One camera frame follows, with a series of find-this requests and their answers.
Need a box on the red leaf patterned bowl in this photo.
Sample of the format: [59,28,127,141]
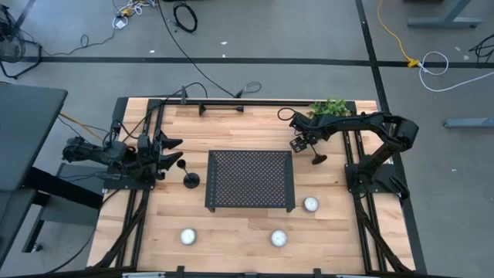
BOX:
[269,229,289,249]

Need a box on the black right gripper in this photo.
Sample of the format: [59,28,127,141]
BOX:
[288,112,329,154]

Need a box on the coiled black cable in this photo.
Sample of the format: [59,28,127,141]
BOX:
[172,2,199,34]

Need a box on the thin black fan cable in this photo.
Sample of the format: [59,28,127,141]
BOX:
[41,26,117,57]

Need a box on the black aluminium table frame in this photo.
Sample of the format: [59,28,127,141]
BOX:
[86,96,429,278]

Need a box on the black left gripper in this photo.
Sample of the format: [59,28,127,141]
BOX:
[133,129,184,181]

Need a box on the black desk leg frame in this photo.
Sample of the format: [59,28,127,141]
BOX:
[21,161,106,254]

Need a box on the dark grey desk top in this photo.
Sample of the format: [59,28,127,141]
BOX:
[0,83,69,267]

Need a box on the grey table foot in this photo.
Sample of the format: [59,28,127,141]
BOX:
[407,0,483,29]
[442,117,494,129]

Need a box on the white and yellow cable tangle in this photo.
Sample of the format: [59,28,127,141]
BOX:
[114,0,157,19]

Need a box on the white candle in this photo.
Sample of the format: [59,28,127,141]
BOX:
[302,195,320,214]
[179,227,198,246]

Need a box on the orange cable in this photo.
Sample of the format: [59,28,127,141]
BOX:
[57,111,106,141]

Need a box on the yellow extension cable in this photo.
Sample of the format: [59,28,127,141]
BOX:
[376,0,421,69]

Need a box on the black cable bundle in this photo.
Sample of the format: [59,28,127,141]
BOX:
[468,33,494,63]

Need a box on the long black floor cable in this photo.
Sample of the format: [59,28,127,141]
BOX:
[156,0,237,98]

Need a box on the green plant in white pot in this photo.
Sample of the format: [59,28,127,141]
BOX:
[306,98,353,119]

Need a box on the black perforated metal shelf riser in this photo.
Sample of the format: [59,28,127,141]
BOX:
[204,149,296,213]

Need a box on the grey looped cable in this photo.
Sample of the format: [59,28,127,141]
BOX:
[235,80,263,100]

